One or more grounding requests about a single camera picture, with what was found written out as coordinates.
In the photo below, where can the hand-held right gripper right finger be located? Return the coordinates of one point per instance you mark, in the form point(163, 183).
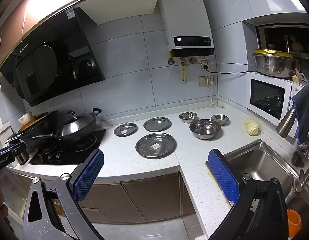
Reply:
point(223, 177)

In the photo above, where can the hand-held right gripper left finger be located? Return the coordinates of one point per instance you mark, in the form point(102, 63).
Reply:
point(90, 173)

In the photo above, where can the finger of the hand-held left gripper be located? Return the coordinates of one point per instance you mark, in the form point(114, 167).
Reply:
point(15, 148)

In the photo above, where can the large steel bowl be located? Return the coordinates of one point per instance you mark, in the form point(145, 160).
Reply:
point(205, 129)

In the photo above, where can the small steel bowl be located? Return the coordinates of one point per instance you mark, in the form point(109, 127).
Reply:
point(220, 119)
point(188, 117)

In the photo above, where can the black frying pan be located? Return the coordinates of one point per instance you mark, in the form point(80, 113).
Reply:
point(39, 136)

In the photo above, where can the black gas stove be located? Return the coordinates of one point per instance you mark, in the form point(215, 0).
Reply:
point(69, 153)

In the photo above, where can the white cup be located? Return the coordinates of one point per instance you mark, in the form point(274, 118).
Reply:
point(24, 118)

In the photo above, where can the black wok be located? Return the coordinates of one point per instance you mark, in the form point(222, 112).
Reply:
point(89, 131)

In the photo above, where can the stainless steel sink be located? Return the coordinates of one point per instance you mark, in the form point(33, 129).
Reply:
point(264, 162)

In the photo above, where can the dark wok lid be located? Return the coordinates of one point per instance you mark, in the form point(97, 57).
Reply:
point(75, 123)

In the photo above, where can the small steel plate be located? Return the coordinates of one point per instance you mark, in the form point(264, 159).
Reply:
point(125, 129)

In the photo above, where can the napa cabbage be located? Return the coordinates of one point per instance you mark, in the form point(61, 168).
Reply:
point(252, 128)

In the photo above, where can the dark scrubber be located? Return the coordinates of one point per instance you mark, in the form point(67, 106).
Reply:
point(298, 159)

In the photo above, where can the orange cup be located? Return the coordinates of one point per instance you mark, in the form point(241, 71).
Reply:
point(293, 220)

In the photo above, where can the medium steel plate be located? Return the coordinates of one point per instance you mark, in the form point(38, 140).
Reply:
point(157, 124)

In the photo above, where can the stainless steel faucet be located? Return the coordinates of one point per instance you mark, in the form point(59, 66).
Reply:
point(287, 123)

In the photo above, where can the white microwave oven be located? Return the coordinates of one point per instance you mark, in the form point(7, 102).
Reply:
point(267, 100)

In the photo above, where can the black range hood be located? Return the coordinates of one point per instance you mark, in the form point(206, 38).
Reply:
point(57, 55)

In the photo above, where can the blue towel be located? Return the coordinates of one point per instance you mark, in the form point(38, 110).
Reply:
point(305, 110)

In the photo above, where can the large steel basin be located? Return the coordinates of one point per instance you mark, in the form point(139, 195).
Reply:
point(274, 66)

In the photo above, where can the yellow lid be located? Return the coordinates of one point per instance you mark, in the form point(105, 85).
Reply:
point(272, 52)

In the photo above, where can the white water heater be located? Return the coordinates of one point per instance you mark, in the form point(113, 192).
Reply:
point(184, 17)

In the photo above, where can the double wall socket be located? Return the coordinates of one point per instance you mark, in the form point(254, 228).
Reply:
point(207, 81)

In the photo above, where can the single wall socket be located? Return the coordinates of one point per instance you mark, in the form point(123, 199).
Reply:
point(204, 63)

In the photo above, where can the wall niche shelf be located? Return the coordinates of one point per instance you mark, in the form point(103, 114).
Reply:
point(277, 37)

